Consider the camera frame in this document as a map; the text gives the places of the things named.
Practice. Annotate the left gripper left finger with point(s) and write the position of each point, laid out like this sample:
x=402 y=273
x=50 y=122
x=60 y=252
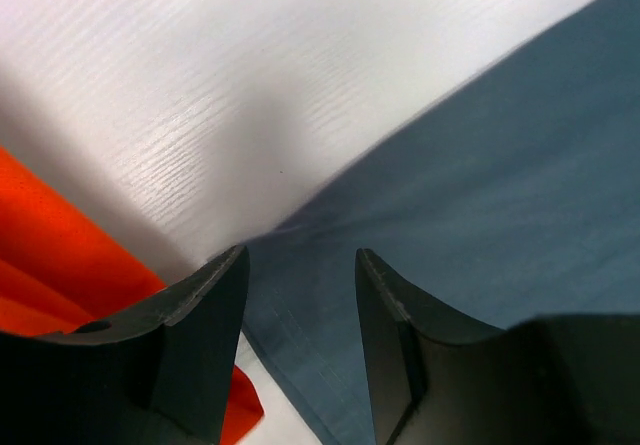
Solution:
x=158 y=372

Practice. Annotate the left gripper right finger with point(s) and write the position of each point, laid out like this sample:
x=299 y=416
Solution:
x=438 y=376

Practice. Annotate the blue t shirt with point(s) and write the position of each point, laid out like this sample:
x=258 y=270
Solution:
x=516 y=195

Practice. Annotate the orange folded t shirt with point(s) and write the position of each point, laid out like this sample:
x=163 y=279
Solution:
x=60 y=272

